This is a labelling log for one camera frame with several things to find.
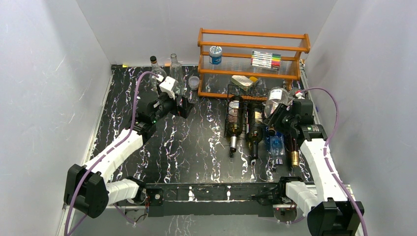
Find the square clear whisky bottle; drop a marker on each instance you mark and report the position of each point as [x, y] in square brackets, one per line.
[276, 96]

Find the blue lidded jar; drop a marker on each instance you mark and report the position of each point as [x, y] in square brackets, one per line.
[215, 55]

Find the round clear liquor bottle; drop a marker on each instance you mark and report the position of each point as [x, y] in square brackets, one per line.
[156, 69]

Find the green wine bottle silver capsule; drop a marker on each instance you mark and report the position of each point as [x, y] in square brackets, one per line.
[234, 121]

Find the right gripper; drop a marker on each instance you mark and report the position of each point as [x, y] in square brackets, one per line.
[274, 118]

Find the small clear plastic cup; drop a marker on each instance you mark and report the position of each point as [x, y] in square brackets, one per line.
[194, 82]

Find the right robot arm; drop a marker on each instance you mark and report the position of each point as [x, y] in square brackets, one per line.
[331, 211]

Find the black wire wine rack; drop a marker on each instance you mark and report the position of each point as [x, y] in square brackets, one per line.
[245, 108]

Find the cream cardboard box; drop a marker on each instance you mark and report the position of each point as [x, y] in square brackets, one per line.
[242, 81]

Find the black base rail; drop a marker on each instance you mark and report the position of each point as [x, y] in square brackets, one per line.
[183, 199]

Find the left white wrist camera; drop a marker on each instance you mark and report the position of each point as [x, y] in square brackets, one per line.
[167, 85]

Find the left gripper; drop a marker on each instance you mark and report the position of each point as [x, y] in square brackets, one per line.
[187, 106]

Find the orange wooden shelf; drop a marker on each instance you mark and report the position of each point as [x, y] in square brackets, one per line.
[237, 48]

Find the dark green wine bottle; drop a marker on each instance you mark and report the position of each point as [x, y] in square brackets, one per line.
[254, 132]

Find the tall clear glass bottle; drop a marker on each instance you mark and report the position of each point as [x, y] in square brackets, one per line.
[176, 72]

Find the blue glass bottle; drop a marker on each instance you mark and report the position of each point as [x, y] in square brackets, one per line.
[277, 149]

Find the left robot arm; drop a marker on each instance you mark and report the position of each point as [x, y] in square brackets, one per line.
[107, 163]

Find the pack of coloured markers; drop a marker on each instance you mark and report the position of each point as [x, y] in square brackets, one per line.
[265, 60]

